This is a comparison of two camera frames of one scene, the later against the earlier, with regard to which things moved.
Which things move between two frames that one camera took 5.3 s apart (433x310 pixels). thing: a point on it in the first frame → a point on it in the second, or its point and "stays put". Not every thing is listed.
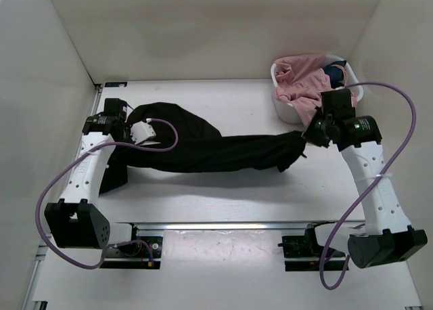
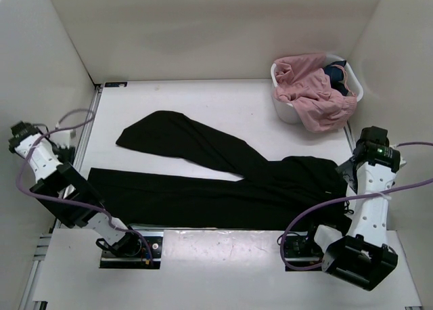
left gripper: x=127 y=131 → x=70 y=153
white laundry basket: x=288 y=113 stays put
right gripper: x=308 y=134 → x=346 y=170
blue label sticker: x=116 y=84 stays put
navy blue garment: x=336 y=74 stays put
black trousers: x=188 y=141 → x=295 y=193
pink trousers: x=301 y=80 stays put
